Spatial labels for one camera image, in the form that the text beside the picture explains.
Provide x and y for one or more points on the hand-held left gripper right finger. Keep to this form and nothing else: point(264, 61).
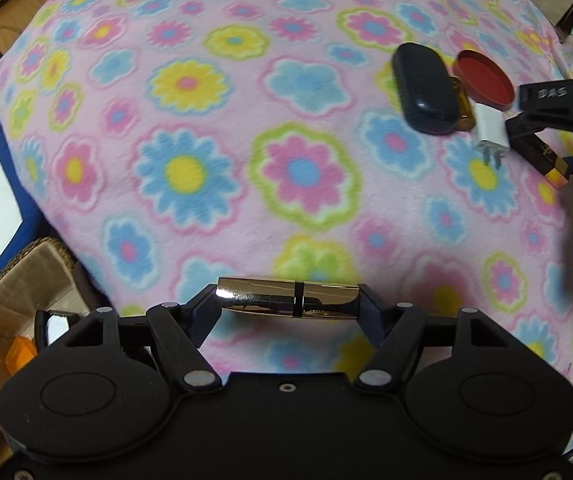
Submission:
point(366, 312)

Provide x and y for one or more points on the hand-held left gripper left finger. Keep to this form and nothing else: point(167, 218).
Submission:
point(206, 310)

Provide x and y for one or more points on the black and gold box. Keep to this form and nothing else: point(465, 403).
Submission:
point(541, 157)

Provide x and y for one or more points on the shiny gold lipstick tube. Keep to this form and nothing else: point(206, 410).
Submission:
point(266, 295)

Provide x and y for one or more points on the red round case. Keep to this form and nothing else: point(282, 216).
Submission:
point(483, 80)

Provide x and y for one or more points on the white plug charger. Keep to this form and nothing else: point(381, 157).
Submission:
point(491, 130)

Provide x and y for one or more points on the amber glass bottle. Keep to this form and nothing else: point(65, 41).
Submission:
point(466, 122)

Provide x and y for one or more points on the black ribbed hard case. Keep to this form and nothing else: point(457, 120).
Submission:
point(424, 90)

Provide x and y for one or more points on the orange transparent box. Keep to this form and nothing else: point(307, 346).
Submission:
point(21, 355)

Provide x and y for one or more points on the woven basket with fabric lining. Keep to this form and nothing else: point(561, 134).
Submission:
point(11, 285)

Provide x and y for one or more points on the pink floral fleece blanket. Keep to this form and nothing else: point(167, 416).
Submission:
point(191, 110)

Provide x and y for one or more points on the blue foam edge guard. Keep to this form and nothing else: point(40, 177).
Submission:
point(11, 185)

